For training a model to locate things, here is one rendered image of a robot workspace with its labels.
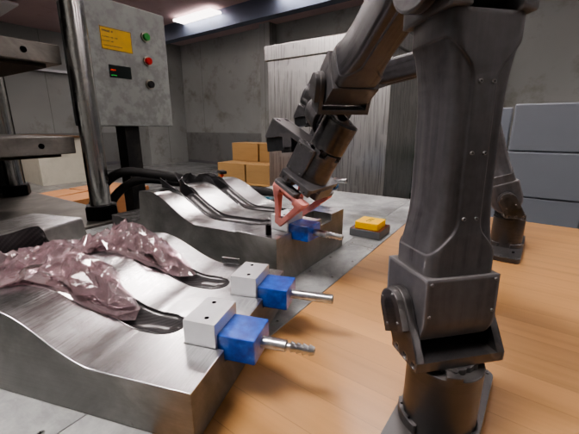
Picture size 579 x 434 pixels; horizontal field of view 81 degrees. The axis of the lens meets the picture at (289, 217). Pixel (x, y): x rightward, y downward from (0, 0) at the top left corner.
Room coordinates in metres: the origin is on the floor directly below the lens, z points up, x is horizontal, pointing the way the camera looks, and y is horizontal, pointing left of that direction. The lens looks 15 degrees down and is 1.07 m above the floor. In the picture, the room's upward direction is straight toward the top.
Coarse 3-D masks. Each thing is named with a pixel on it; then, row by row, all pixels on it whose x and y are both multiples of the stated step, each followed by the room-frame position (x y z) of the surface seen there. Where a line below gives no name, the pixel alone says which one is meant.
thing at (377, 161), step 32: (288, 64) 3.98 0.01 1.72; (320, 64) 3.75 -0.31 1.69; (288, 96) 3.98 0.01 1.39; (384, 96) 3.34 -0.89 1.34; (416, 96) 4.01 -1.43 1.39; (384, 128) 3.32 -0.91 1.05; (288, 160) 3.98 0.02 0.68; (352, 160) 3.51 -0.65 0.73; (384, 160) 3.31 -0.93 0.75; (352, 192) 3.50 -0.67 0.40; (384, 192) 3.35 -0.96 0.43
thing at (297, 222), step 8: (272, 216) 0.59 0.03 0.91; (296, 216) 0.59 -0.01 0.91; (272, 224) 0.59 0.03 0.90; (288, 224) 0.57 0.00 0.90; (296, 224) 0.57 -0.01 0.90; (304, 224) 0.57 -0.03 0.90; (312, 224) 0.57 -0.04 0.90; (296, 232) 0.56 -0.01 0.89; (304, 232) 0.55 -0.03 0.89; (312, 232) 0.56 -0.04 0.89; (320, 232) 0.55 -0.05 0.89; (328, 232) 0.55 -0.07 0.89; (304, 240) 0.55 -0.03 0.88
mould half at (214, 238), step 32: (160, 192) 0.71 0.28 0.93; (256, 192) 0.87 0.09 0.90; (160, 224) 0.70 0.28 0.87; (192, 224) 0.64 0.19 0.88; (224, 224) 0.63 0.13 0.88; (320, 224) 0.65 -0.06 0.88; (224, 256) 0.59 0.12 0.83; (256, 256) 0.55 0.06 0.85; (288, 256) 0.55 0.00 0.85; (320, 256) 0.65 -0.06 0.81
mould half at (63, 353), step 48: (0, 288) 0.37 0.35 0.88; (144, 288) 0.39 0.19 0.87; (192, 288) 0.42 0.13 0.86; (0, 336) 0.29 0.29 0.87; (48, 336) 0.28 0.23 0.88; (96, 336) 0.30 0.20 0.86; (144, 336) 0.31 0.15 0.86; (0, 384) 0.30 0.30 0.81; (48, 384) 0.28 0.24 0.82; (96, 384) 0.26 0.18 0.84; (144, 384) 0.25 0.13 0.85; (192, 384) 0.24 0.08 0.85; (192, 432) 0.23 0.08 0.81
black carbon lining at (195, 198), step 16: (176, 176) 0.80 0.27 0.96; (192, 176) 0.84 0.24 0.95; (208, 176) 0.84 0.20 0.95; (192, 192) 0.76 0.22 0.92; (224, 192) 0.81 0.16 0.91; (208, 208) 0.72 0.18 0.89; (256, 208) 0.79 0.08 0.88; (272, 208) 0.77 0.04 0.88; (288, 208) 0.75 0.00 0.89; (256, 224) 0.61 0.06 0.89
